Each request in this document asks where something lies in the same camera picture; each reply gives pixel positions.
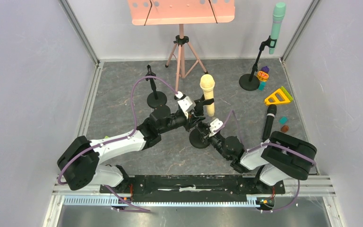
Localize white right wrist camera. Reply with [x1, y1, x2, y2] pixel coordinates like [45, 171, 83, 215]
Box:
[209, 118, 224, 137]

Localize pink tripod music stand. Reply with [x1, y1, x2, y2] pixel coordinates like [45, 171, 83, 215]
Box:
[127, 0, 235, 90]

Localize yellow triangular toy block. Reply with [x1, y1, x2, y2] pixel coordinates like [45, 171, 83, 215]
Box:
[264, 86, 294, 106]

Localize black microphone desk stand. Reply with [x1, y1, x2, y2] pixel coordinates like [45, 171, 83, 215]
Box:
[146, 78, 167, 109]

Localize green microphone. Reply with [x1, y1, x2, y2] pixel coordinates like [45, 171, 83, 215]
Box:
[269, 2, 286, 54]

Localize brown round toy piece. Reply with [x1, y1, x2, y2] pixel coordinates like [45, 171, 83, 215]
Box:
[280, 125, 290, 133]

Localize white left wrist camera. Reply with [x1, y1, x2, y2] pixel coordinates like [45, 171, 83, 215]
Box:
[175, 91, 196, 119]

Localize black microphone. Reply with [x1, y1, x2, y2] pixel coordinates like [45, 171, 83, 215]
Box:
[262, 104, 277, 142]

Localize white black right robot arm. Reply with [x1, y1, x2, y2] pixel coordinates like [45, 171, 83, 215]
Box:
[189, 119, 317, 193]

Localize small teal cube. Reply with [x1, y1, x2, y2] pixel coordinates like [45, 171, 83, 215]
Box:
[279, 116, 288, 124]

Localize white slotted cable duct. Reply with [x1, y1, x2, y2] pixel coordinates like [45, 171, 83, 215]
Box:
[63, 195, 260, 208]

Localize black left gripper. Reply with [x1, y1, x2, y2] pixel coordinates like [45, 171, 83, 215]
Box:
[158, 109, 205, 134]

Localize purple toy block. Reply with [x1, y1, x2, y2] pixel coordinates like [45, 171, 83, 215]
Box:
[261, 66, 270, 74]

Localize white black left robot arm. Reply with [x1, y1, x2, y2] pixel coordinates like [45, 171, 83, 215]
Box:
[57, 105, 205, 193]

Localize teal toy block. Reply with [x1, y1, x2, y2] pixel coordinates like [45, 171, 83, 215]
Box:
[258, 81, 266, 91]

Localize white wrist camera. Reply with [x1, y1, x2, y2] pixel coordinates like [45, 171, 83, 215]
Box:
[175, 91, 196, 119]
[209, 118, 224, 137]

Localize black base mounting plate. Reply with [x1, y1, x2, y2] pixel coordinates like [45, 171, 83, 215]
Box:
[113, 175, 285, 202]

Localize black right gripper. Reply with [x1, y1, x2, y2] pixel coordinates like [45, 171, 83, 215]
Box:
[195, 121, 230, 161]

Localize yellow microphone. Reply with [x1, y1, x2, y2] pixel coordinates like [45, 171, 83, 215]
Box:
[199, 74, 215, 117]

